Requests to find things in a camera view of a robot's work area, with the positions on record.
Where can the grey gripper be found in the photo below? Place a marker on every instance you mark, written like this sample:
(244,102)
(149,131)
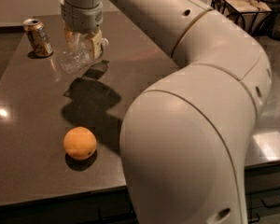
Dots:
(81,19)

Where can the clear plastic water bottle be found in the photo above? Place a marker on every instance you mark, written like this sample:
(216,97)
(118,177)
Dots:
(80,54)

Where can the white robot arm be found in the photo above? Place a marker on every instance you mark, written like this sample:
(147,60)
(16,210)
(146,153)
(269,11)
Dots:
(184,139)

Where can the brown soda can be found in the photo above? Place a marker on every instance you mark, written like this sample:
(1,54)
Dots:
(35,31)

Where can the orange fruit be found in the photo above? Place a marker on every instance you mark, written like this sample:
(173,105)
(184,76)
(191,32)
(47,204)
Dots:
(79,143)

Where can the white napkins stack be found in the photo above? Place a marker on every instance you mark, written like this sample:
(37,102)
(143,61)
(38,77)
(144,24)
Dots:
(245,3)

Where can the left drawer handle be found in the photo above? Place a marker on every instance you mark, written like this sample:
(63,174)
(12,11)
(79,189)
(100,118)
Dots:
(107,216)

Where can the drawer handle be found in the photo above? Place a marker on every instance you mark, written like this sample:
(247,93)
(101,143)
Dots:
(107,216)
(253,218)
(271,201)

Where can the right lower drawer handle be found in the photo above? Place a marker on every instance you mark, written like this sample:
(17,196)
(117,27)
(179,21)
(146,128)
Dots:
(253,218)

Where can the right upper drawer handle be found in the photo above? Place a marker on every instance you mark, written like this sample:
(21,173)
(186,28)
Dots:
(271,201)

